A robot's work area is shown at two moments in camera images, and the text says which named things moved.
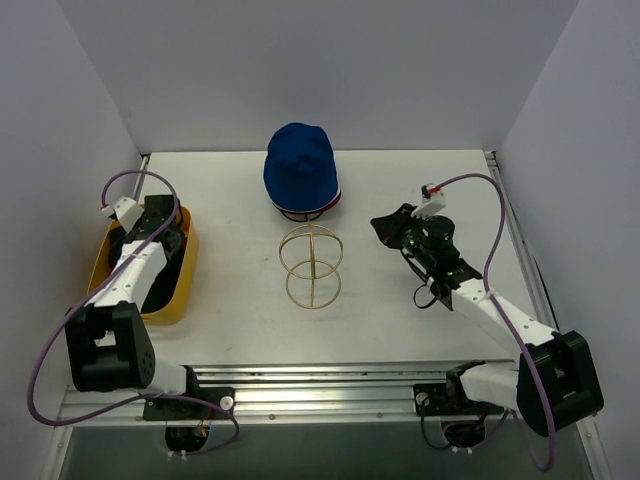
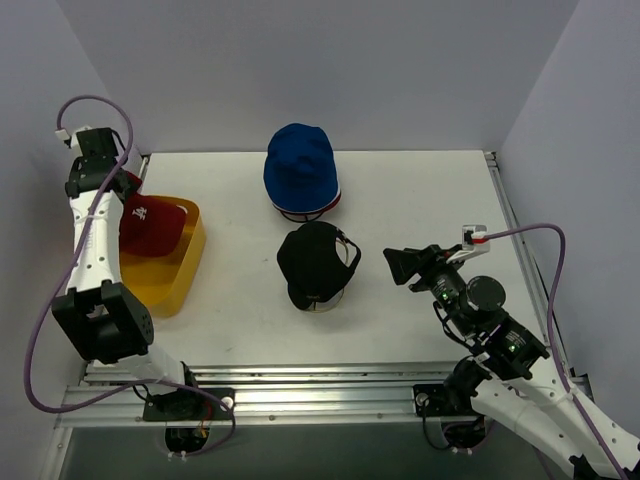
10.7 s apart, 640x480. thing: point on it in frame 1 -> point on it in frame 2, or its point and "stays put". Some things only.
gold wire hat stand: (311, 254) -> (343, 293)
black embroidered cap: (172, 238) -> (311, 265)
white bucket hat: (298, 211) stays put
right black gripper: (404, 233) -> (423, 267)
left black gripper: (158, 211) -> (83, 176)
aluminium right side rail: (585, 423) stays put
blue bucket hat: (300, 170) stays put
